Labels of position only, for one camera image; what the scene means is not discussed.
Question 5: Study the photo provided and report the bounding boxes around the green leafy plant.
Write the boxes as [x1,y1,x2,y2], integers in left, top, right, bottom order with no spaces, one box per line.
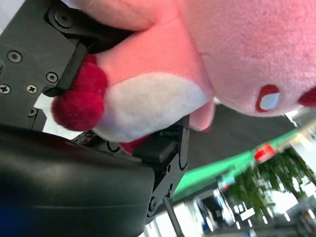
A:
[228,148,316,220]

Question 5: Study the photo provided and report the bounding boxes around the red sign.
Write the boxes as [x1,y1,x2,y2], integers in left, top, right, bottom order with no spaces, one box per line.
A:
[254,144,277,162]

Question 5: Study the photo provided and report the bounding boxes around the pink plush doll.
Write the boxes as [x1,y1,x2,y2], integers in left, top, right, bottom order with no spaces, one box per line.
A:
[50,0,316,156]

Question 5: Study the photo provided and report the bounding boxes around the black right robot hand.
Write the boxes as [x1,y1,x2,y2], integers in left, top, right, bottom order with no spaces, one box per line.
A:
[0,0,191,237]

